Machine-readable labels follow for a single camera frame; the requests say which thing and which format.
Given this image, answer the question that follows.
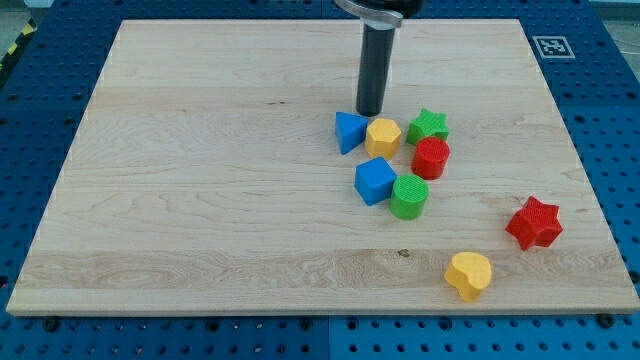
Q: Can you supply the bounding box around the blue cube block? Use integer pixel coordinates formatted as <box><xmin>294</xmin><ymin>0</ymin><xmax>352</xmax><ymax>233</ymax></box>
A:
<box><xmin>354</xmin><ymin>157</ymin><xmax>397</xmax><ymax>206</ymax></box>

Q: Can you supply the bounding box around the yellow hexagon block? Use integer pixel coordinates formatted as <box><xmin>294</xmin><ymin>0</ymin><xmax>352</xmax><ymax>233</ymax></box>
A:
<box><xmin>365</xmin><ymin>118</ymin><xmax>402</xmax><ymax>160</ymax></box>

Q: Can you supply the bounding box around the silver rod mount clamp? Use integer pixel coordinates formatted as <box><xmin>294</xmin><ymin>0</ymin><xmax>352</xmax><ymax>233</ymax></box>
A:
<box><xmin>333</xmin><ymin>0</ymin><xmax>428</xmax><ymax>29</ymax></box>

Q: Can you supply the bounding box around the blue triangle block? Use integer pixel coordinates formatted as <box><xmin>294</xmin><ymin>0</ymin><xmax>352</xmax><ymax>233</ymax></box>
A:
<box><xmin>335</xmin><ymin>112</ymin><xmax>369</xmax><ymax>155</ymax></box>

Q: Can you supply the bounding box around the white fiducial marker tag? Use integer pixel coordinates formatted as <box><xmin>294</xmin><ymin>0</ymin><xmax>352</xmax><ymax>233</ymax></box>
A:
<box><xmin>532</xmin><ymin>35</ymin><xmax>575</xmax><ymax>59</ymax></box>

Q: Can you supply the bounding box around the light wooden board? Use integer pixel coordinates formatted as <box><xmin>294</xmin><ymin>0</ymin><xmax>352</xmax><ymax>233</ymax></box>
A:
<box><xmin>7</xmin><ymin>19</ymin><xmax>639</xmax><ymax>317</ymax></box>

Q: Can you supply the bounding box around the yellow heart block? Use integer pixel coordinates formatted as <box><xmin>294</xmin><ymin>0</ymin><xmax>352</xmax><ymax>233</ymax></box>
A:
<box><xmin>444</xmin><ymin>252</ymin><xmax>493</xmax><ymax>302</ymax></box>

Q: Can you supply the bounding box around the red star block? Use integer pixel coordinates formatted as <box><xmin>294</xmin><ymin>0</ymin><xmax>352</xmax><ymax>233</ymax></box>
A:
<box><xmin>505</xmin><ymin>196</ymin><xmax>563</xmax><ymax>251</ymax></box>

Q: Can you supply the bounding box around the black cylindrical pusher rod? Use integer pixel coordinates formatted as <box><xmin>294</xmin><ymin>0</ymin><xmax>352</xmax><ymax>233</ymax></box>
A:
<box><xmin>356</xmin><ymin>23</ymin><xmax>395</xmax><ymax>117</ymax></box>

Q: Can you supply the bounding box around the red cylinder block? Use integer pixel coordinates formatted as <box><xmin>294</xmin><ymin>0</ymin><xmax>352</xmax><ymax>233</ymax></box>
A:
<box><xmin>411</xmin><ymin>136</ymin><xmax>450</xmax><ymax>180</ymax></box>

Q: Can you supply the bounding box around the green star block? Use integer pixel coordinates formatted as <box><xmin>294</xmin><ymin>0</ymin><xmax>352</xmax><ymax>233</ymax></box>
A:
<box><xmin>406</xmin><ymin>108</ymin><xmax>450</xmax><ymax>145</ymax></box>

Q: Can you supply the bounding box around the green cylinder block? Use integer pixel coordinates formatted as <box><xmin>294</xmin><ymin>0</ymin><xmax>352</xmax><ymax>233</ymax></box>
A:
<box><xmin>390</xmin><ymin>174</ymin><xmax>429</xmax><ymax>220</ymax></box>

